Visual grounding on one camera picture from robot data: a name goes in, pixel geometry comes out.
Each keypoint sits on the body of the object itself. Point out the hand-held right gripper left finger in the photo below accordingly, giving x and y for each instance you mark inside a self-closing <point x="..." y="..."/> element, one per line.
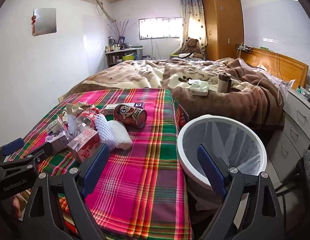
<point x="94" y="170"/>

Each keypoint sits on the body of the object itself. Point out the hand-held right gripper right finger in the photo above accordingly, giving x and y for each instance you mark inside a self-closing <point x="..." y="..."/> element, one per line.
<point x="210" y="170"/>

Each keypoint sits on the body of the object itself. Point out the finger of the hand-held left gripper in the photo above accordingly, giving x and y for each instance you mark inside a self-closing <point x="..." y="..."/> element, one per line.
<point x="12" y="146"/>
<point x="43" y="151"/>

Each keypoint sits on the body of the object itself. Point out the white plastic wastebasket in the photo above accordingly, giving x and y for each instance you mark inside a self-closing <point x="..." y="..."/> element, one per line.
<point x="186" y="162"/>

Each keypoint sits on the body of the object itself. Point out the paper wrappers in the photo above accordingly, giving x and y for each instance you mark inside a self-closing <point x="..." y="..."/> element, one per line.
<point x="54" y="127"/>

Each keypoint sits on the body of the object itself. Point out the red drink carton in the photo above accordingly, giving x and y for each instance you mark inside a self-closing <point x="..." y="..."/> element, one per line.
<point x="83" y="143"/>

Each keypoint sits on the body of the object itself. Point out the clear plastic bottle red label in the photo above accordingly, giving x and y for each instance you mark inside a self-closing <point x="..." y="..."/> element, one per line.
<point x="86" y="122"/>

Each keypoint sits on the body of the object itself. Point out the beige paper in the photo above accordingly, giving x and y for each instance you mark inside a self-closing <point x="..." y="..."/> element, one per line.
<point x="74" y="108"/>

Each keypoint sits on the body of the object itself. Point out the white medicine box purple end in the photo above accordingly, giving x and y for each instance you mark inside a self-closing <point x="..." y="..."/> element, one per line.
<point x="109" y="108"/>

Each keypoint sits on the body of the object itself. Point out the red cartoon drink can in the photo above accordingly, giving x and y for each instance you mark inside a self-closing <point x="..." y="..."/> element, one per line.
<point x="130" y="116"/>

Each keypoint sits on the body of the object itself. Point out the person's left hand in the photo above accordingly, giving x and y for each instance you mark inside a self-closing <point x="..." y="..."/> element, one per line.
<point x="17" y="205"/>

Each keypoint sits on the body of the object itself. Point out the pink green plaid cloth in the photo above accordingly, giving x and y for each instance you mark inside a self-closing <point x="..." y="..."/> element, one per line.
<point x="145" y="167"/>

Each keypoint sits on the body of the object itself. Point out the bed with brown blanket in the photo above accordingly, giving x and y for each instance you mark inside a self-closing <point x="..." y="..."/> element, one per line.
<point x="220" y="105"/>

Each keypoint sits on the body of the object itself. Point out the white tissue pack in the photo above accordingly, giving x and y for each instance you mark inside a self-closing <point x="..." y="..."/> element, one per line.
<point x="198" y="88"/>

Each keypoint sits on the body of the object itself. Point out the dark phone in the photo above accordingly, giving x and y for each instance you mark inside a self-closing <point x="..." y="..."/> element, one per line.
<point x="235" y="89"/>

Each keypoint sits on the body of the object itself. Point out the grey drawer nightstand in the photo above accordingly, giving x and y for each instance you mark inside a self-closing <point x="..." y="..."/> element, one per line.
<point x="295" y="120"/>

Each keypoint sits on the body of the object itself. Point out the dark grey padded chair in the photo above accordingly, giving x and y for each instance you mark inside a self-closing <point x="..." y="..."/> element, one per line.
<point x="308" y="170"/>

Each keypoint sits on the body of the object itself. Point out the lilac pillow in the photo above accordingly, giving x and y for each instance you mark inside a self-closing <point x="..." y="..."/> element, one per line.
<point x="275" y="78"/>

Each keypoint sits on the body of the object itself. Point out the small storage shelf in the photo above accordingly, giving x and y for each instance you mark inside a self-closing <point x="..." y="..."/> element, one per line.
<point x="125" y="56"/>

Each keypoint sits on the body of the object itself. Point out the cluster of nightstand items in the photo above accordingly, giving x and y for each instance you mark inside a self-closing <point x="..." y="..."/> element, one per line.
<point x="306" y="91"/>

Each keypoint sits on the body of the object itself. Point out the cluster of small bottles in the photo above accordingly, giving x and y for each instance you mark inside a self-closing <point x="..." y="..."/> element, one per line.
<point x="114" y="46"/>

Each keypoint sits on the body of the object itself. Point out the red hanging ornament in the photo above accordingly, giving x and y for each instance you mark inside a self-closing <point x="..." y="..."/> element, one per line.
<point x="33" y="22"/>

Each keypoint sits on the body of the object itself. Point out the brown teddy bear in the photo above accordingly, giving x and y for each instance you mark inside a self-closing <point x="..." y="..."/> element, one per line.
<point x="192" y="45"/>

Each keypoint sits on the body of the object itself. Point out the power strip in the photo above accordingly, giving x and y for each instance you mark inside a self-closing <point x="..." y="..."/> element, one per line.
<point x="245" y="48"/>

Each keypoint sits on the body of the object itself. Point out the wooden bed headboard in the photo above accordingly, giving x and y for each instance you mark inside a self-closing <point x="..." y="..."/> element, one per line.
<point x="282" y="65"/>

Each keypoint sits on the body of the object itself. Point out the wooden wardrobe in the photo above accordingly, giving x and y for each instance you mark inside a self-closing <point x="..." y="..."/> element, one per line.
<point x="222" y="30"/>

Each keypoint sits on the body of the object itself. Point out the vase of dry branches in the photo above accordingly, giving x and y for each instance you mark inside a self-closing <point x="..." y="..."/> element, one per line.
<point x="121" y="28"/>

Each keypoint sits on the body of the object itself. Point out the barred window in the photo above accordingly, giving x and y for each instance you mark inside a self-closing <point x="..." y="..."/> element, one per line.
<point x="160" y="28"/>

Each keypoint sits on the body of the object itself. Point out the wrapped air conditioner pipe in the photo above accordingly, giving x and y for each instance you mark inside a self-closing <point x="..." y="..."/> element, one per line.
<point x="103" y="11"/>

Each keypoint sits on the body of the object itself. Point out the blue patterned curtain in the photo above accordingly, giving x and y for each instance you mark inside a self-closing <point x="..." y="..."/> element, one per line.
<point x="192" y="17"/>

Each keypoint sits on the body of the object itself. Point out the wall socket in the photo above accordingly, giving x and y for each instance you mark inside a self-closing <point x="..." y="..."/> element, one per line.
<point x="62" y="98"/>

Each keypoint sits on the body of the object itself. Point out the silver wall sheet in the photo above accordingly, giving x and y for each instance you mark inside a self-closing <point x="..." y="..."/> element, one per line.
<point x="44" y="22"/>

